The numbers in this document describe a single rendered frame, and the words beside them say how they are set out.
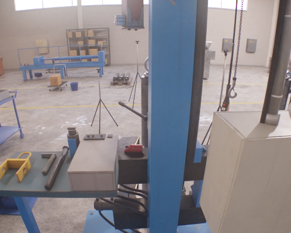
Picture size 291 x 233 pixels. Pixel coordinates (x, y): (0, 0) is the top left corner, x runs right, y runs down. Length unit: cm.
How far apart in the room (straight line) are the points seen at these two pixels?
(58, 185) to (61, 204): 147
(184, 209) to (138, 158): 59
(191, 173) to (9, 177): 116
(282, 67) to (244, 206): 40
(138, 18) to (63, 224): 209
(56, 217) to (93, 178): 152
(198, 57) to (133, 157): 72
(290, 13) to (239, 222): 60
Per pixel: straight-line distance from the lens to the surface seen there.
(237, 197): 62
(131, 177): 138
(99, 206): 182
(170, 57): 86
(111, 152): 116
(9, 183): 134
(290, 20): 62
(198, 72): 106
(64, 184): 120
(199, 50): 105
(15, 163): 144
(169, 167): 106
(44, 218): 257
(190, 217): 174
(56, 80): 793
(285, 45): 61
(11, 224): 267
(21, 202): 160
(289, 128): 65
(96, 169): 105
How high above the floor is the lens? 180
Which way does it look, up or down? 22 degrees down
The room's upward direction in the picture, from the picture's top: straight up
